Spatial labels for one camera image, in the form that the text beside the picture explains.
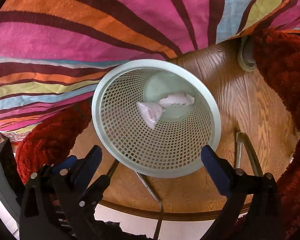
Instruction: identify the white tissue pack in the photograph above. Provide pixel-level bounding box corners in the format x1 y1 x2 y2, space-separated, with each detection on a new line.
159 91 195 108
136 102 164 129

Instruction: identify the white mesh trash basket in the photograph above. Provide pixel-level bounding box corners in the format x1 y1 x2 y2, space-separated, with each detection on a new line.
91 59 222 178

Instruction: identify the metal chair leg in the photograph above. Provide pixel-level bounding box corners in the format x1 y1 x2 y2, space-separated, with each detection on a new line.
234 130 265 178

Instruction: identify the colourful striped bed cover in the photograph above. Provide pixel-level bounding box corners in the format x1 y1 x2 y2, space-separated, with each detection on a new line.
0 0 300 141

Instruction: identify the red shaggy rug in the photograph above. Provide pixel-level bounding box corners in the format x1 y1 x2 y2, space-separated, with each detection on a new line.
15 30 300 239

